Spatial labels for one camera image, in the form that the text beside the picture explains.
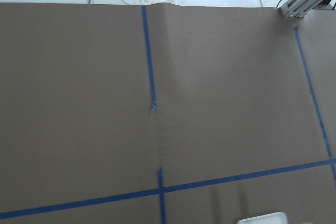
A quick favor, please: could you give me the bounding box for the wooden towel rack white base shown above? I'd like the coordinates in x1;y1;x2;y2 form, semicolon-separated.
236;212;289;224

